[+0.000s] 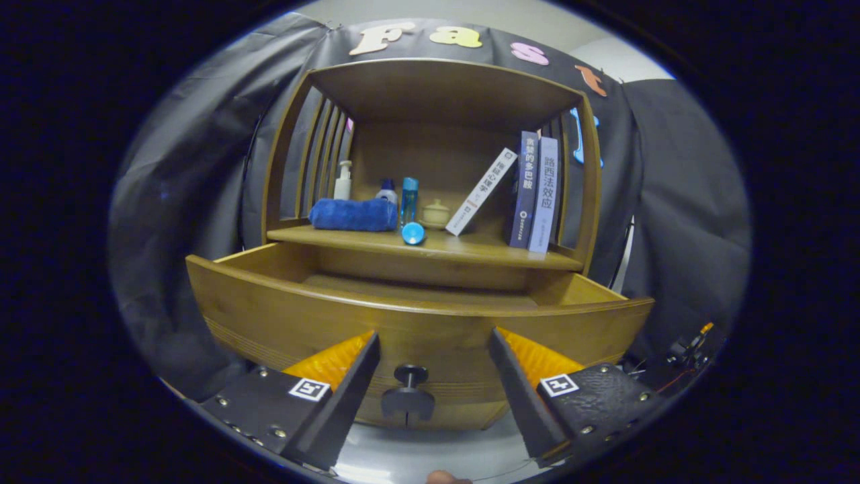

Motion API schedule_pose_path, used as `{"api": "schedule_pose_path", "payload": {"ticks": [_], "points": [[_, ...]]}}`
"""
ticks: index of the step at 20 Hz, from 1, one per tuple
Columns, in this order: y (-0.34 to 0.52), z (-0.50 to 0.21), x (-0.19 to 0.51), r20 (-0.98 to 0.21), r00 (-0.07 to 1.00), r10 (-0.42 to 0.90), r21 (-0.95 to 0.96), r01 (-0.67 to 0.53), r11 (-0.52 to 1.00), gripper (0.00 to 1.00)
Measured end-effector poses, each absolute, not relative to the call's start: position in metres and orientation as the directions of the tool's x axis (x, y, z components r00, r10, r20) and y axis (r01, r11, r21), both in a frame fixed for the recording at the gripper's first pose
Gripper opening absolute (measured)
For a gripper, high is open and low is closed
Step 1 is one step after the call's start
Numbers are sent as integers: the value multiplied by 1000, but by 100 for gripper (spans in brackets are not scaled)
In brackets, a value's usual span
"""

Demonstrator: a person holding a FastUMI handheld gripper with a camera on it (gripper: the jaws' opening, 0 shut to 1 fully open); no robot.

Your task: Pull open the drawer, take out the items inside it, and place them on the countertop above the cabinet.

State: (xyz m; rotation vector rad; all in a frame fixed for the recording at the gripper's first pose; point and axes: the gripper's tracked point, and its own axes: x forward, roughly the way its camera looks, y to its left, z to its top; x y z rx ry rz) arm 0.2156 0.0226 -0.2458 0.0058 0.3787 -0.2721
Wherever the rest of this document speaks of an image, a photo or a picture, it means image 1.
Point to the black backdrop cloth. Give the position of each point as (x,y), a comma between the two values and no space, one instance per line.
(685,188)

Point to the lidded ceramic tea cup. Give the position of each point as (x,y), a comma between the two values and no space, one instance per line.
(436,215)

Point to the clear blue bottle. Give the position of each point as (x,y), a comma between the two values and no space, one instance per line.
(410,198)

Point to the wooden countertop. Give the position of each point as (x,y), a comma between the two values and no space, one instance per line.
(470,245)

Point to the white bottle with blue cap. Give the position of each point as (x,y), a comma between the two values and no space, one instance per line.
(386,193)

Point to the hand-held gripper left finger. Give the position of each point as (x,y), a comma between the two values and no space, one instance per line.
(342,410)

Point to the wooden drawer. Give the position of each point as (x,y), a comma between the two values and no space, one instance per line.
(437,323)

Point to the white light stand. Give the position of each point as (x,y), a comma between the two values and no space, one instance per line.
(623,255)

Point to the light purple book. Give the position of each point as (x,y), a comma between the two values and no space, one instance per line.
(545,195)

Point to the white book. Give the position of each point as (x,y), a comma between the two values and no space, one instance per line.
(480,193)

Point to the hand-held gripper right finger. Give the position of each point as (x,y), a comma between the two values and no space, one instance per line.
(521,403)

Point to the blue folded towel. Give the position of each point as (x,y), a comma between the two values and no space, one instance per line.
(353,215)

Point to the dark blue book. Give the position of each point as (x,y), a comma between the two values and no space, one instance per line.
(525,191)

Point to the black stand with orange tip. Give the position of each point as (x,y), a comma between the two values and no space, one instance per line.
(686,348)

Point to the white pump bottle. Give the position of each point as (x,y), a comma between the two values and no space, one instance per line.
(342,185)

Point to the blue and white tube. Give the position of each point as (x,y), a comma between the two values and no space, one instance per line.
(413,233)

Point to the wooden cabinet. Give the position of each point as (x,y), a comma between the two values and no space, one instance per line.
(437,87)

